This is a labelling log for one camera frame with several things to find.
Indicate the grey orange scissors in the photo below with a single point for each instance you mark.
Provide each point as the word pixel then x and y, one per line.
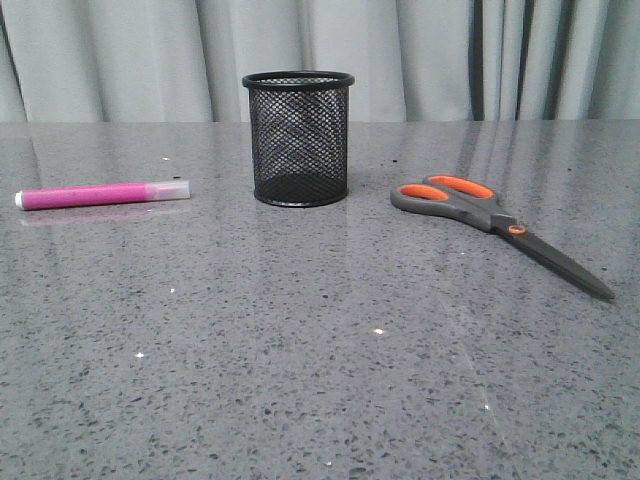
pixel 477 205

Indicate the pink highlighter pen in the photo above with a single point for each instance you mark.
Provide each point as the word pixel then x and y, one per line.
pixel 103 194

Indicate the black mesh pen holder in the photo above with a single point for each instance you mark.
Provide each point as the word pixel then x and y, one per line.
pixel 299 133

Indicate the grey curtain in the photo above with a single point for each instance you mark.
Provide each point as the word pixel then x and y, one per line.
pixel 138 61

